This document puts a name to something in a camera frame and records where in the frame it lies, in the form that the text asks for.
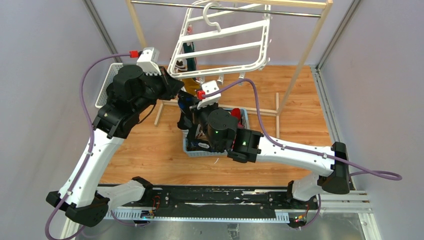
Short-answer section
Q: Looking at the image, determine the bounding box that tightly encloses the brown white striped sock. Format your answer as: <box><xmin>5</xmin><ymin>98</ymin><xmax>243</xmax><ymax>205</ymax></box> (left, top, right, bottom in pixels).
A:
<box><xmin>175</xmin><ymin>59</ymin><xmax>188</xmax><ymax>72</ymax></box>

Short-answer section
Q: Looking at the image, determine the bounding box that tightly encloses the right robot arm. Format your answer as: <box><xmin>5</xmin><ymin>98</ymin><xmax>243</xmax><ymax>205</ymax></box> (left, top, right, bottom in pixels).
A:
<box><xmin>189</xmin><ymin>103</ymin><xmax>350</xmax><ymax>209</ymax></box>

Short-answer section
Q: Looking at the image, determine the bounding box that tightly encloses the white plastic clip hanger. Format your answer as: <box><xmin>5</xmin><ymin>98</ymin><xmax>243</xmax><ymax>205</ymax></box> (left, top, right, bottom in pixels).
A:
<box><xmin>167</xmin><ymin>0</ymin><xmax>272</xmax><ymax>84</ymax></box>

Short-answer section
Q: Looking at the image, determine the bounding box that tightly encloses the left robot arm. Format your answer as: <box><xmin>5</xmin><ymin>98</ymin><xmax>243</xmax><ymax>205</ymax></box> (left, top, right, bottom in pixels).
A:
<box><xmin>46</xmin><ymin>64</ymin><xmax>184</xmax><ymax>227</ymax></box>

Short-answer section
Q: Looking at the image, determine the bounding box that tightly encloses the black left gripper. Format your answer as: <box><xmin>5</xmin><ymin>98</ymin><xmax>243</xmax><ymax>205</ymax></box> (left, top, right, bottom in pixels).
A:
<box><xmin>134</xmin><ymin>65</ymin><xmax>184</xmax><ymax>114</ymax></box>

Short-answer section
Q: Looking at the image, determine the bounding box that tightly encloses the blue plastic sock basket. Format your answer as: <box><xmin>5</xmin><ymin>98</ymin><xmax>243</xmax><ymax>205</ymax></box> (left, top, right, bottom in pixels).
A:
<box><xmin>182</xmin><ymin>108</ymin><xmax>250</xmax><ymax>157</ymax></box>

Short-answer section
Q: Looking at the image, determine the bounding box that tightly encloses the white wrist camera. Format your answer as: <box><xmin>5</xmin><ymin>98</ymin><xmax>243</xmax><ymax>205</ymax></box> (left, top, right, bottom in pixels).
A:
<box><xmin>136</xmin><ymin>47</ymin><xmax>161</xmax><ymax>76</ymax></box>
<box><xmin>196</xmin><ymin>80</ymin><xmax>222</xmax><ymax>110</ymax></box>

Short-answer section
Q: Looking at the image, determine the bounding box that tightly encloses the mustard yellow sock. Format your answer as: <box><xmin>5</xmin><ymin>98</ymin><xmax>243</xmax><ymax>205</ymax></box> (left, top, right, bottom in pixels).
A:
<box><xmin>181</xmin><ymin>78</ymin><xmax>202</xmax><ymax>97</ymax></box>

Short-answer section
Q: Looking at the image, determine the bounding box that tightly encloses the red sock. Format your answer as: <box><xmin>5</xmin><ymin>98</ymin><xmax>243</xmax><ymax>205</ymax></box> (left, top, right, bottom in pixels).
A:
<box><xmin>230</xmin><ymin>108</ymin><xmax>242</xmax><ymax>122</ymax></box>

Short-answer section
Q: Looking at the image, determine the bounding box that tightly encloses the wooden clothes rack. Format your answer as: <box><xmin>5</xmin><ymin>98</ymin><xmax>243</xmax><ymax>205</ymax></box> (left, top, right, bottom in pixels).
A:
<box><xmin>126</xmin><ymin>0</ymin><xmax>333</xmax><ymax>137</ymax></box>

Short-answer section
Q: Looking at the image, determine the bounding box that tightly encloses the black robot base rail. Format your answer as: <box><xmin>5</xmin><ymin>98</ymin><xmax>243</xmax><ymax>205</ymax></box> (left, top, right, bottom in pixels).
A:
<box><xmin>99</xmin><ymin>184</ymin><xmax>374</xmax><ymax>229</ymax></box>

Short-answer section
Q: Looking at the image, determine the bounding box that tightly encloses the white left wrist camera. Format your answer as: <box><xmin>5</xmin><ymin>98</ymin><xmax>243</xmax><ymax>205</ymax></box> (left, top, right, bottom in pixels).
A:
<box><xmin>136</xmin><ymin>47</ymin><xmax>161</xmax><ymax>76</ymax></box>

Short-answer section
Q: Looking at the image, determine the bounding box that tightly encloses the green reindeer sock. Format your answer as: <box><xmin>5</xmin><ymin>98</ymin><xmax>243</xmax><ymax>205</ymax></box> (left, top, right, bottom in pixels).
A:
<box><xmin>181</xmin><ymin>41</ymin><xmax>198</xmax><ymax>72</ymax></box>

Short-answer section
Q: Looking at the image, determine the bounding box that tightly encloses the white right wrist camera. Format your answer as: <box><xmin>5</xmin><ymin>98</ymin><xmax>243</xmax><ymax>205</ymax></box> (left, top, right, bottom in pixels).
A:
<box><xmin>196</xmin><ymin>80</ymin><xmax>222</xmax><ymax>110</ymax></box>

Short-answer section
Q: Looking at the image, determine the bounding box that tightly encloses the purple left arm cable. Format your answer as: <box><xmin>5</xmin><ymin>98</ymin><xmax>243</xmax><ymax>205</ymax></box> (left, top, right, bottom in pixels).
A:
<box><xmin>44</xmin><ymin>50</ymin><xmax>140</xmax><ymax>240</ymax></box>

